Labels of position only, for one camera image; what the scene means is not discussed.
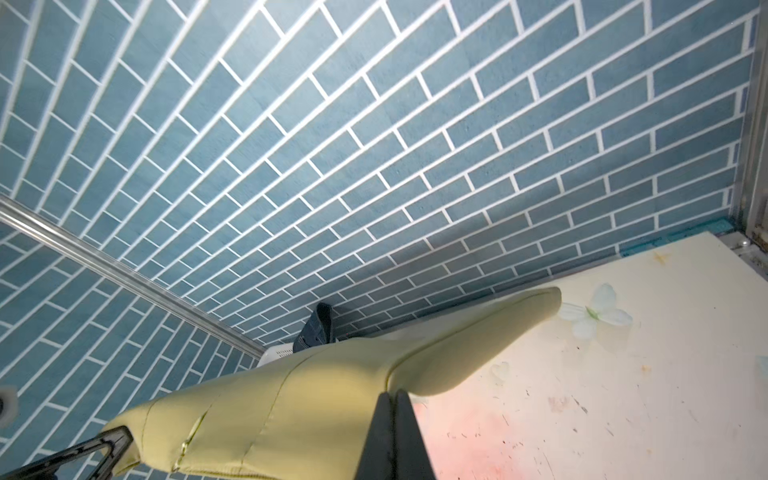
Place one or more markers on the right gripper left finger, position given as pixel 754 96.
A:
pixel 378 459

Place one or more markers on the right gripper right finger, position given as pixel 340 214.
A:
pixel 411 460

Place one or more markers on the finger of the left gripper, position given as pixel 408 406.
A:
pixel 116 442

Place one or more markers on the olive green skirt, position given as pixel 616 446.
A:
pixel 307 415

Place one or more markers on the blue denim skirt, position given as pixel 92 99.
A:
pixel 317 331

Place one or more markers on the white plastic laundry basket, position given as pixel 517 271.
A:
pixel 274 353

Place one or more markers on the left aluminium corner post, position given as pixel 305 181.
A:
pixel 74 248

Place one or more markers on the aluminium corner post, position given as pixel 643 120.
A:
pixel 74 248
pixel 749 209

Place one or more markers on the right aluminium corner post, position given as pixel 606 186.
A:
pixel 749 209

